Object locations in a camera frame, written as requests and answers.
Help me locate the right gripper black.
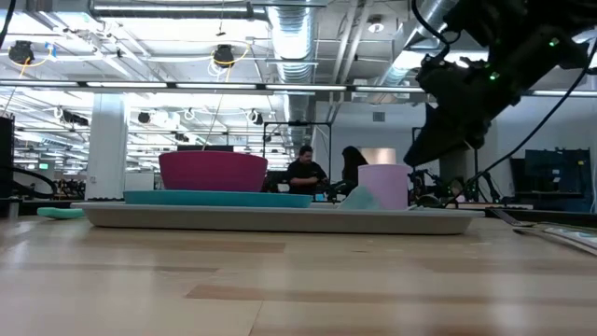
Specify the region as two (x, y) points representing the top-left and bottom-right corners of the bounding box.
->
(403, 53), (519, 168)

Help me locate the pink plastic mug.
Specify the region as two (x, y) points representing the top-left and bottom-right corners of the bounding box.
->
(357, 163), (414, 211)

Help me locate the teal cloth napkin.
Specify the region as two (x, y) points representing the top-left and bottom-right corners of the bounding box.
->
(338, 185), (382, 211)

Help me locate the iridescent metal fork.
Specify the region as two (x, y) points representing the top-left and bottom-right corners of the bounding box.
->
(487, 207), (538, 229)

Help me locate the magenta plastic bowl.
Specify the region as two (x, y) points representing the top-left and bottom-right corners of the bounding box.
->
(158, 149), (270, 193)

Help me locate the blue round plastic plate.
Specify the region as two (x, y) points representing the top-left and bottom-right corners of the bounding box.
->
(123, 189), (313, 209)

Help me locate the silver spoon with mint handle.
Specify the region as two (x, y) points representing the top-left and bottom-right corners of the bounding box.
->
(36, 206), (86, 220)

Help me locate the grey rectangular plastic tray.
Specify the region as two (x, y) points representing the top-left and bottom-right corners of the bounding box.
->
(70, 201), (486, 236)

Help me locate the grey square column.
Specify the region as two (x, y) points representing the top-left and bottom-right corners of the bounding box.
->
(437, 148), (477, 197)

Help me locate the person in dark silhouette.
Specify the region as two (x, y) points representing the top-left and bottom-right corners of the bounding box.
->
(341, 146), (369, 188)

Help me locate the blue equipment rack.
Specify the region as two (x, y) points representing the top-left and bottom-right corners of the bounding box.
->
(510, 147), (593, 214)

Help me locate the seated person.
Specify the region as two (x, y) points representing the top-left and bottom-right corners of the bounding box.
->
(285, 145), (329, 196)

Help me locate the silver horizontal ceiling pipe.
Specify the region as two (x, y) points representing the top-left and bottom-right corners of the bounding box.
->
(88, 0), (270, 20)

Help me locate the long ceiling light strip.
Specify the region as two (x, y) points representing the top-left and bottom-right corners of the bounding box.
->
(0, 79), (597, 98)

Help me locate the white square pillar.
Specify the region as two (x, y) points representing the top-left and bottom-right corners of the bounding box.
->
(85, 92), (131, 201)

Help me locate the tall black cabinet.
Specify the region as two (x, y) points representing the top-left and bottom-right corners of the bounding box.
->
(0, 115), (16, 202)

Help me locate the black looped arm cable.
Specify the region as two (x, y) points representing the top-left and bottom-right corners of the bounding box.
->
(445, 44), (597, 209)

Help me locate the black background rig frame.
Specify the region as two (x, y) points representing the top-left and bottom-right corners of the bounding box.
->
(262, 120), (333, 188)

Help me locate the silver spiral ventilation duct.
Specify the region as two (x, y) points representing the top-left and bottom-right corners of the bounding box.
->
(265, 0), (321, 146)

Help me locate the black ceiling cable reel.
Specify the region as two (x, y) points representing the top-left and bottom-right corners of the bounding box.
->
(7, 40), (36, 65)
(213, 44), (236, 69)

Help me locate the black aluminium table frame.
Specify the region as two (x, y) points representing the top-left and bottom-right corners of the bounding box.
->
(0, 196), (597, 229)

